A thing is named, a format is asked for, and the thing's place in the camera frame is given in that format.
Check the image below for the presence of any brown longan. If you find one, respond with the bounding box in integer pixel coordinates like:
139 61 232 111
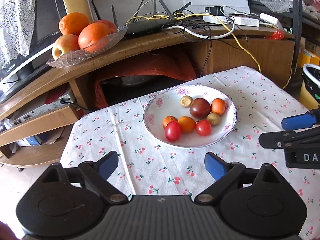
180 95 193 108
207 113 221 126

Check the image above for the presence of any small orange top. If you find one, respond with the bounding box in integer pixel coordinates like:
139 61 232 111
211 98 226 116

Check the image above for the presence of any small orange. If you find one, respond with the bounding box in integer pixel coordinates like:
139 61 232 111
178 116 196 133
211 98 226 116
162 116 178 129

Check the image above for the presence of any red tomato small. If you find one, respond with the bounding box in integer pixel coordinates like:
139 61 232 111
195 120 212 137

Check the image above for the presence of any dark red plum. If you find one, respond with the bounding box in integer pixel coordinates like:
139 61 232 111
189 98 211 119

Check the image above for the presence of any red tomato large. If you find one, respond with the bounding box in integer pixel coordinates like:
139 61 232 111
165 121 182 141

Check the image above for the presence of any small orange front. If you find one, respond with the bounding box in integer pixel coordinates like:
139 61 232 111
162 116 178 129

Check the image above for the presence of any trash bin with liner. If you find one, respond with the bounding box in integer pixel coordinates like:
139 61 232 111
298 63 320 110

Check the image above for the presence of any blue white cardboard box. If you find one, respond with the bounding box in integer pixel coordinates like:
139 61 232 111
16 133 49 147

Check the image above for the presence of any wooden tv stand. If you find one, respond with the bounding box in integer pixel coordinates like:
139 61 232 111
1 27 295 168

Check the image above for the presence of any cherry print tablecloth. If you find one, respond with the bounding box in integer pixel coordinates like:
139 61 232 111
60 67 319 239

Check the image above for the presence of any red plastic bag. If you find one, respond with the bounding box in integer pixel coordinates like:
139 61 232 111
265 29 285 40

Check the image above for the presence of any silver set-top box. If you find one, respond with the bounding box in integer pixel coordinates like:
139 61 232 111
2 88 75 129

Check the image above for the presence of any black metal shelf rack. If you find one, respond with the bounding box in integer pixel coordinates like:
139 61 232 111
249 0 319 72

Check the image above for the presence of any white floral ceramic bowl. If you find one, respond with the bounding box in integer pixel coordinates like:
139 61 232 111
143 85 237 148

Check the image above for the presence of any white power strip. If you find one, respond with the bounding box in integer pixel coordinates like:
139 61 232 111
203 15 259 27

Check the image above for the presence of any red cloth under stand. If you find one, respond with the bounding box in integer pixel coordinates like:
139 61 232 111
94 47 197 109

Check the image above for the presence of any glass fruit dish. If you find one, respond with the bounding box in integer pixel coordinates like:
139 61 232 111
46 25 127 68

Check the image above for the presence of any yellow red apple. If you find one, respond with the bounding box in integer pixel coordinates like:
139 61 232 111
52 34 80 60

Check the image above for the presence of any large orange front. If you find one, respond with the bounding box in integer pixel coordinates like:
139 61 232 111
78 20 117 49

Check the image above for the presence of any large orange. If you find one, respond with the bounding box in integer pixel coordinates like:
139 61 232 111
78 20 117 49
59 12 89 36

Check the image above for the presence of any large orange back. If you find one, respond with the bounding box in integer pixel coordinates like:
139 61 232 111
59 12 89 36

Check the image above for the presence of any black wifi router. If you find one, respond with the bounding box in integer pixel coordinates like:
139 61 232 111
89 0 193 40

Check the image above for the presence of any television with lace cover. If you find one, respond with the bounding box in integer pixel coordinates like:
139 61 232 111
1 0 66 102

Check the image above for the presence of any white cable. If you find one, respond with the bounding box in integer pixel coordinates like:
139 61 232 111
162 22 235 40

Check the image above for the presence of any yellow cable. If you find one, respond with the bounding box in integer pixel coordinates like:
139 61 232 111
126 12 293 91

